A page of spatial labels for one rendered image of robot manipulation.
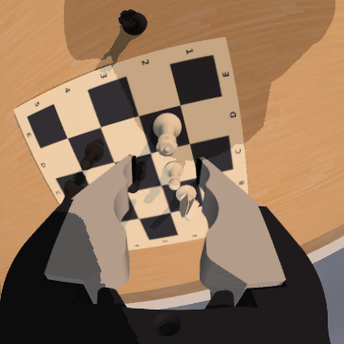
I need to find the black and cream chessboard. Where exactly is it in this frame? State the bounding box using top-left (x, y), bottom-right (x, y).
top-left (13, 37), bottom-right (248, 250)

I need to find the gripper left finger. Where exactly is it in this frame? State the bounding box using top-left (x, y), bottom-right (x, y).
top-left (0, 154), bottom-right (136, 344)

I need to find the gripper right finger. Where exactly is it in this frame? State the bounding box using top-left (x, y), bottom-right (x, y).
top-left (196, 157), bottom-right (331, 344)

